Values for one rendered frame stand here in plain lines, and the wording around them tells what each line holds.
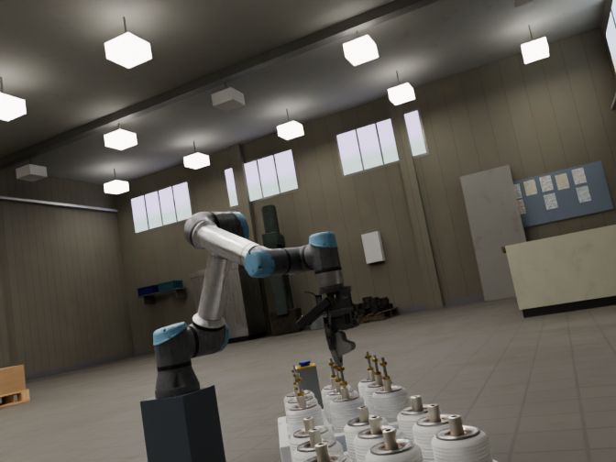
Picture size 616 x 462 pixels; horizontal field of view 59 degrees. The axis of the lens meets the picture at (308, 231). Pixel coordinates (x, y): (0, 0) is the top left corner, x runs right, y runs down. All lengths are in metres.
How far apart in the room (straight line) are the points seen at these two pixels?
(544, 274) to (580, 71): 6.89
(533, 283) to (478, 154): 6.31
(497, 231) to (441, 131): 2.52
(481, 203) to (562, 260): 5.74
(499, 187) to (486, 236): 1.05
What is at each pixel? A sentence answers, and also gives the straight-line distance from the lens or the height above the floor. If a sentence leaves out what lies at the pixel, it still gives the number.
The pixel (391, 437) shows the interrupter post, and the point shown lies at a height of 0.27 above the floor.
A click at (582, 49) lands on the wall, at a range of 12.58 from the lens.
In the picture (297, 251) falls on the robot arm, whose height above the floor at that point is 0.67.
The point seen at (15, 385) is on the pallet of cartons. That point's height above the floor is 0.21.
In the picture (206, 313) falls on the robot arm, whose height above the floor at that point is 0.55.
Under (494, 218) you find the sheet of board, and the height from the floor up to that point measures 1.59.
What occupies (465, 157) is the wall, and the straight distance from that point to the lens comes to 12.18.
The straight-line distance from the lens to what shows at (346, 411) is 1.50.
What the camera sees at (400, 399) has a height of 0.23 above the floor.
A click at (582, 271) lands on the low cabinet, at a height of 0.37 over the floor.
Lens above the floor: 0.51
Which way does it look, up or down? 8 degrees up
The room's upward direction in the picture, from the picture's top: 10 degrees counter-clockwise
